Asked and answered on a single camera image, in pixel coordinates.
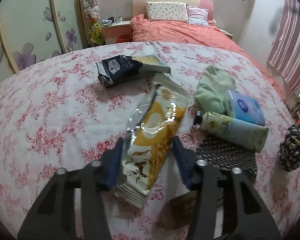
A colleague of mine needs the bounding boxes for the floral hand cream tube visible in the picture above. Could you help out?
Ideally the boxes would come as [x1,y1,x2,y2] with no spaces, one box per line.
[193,111,269,153]

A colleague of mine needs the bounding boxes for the blue tissue pack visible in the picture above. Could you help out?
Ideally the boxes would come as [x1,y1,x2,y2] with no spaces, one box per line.
[224,90,266,126]

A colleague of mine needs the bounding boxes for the yellow white snack wrapper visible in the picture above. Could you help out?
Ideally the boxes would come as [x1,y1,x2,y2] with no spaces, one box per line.
[115,73,189,209]

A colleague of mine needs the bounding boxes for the dark blue snack bag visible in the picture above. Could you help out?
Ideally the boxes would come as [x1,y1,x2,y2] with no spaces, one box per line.
[96,55,171,88]

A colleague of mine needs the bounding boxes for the black mesh mat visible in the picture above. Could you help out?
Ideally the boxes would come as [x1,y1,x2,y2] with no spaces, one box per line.
[196,135,257,181]

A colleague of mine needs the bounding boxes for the black yellow knitted ball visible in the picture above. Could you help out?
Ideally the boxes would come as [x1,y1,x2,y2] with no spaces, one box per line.
[279,124,300,172]

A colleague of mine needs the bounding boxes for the floral white bedsheet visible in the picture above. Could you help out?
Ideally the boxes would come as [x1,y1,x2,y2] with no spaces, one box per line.
[0,42,300,236]

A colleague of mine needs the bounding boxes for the green towel sock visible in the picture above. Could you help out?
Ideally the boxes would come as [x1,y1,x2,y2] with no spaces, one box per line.
[194,65,236,114]

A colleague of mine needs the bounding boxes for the pink striped curtain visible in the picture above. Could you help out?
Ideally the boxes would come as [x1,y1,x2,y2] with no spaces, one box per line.
[267,0,300,89]

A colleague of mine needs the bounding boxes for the left pink nightstand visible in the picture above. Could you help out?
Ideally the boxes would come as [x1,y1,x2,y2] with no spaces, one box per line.
[102,21,133,45]

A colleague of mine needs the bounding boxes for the flower pattern wardrobe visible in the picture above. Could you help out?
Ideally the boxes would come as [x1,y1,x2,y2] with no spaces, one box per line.
[0,0,86,83]

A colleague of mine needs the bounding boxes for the coral red duvet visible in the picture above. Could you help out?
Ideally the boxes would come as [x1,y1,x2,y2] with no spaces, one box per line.
[130,14,287,102]

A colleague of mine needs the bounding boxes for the white mug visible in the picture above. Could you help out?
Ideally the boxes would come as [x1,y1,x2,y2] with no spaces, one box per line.
[116,16,123,23]

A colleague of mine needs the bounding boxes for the striped pink pillow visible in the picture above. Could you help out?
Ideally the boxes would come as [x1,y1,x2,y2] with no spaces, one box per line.
[187,5,209,27]

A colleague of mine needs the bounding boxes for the hanging plush toys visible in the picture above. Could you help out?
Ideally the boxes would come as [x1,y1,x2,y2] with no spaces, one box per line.
[83,0,105,46]

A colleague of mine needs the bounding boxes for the floral white pillow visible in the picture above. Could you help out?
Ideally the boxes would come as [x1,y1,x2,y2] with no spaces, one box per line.
[146,2,188,22]

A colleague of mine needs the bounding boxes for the white wire rack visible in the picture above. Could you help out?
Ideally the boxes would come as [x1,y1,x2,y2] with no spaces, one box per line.
[286,87,300,121]

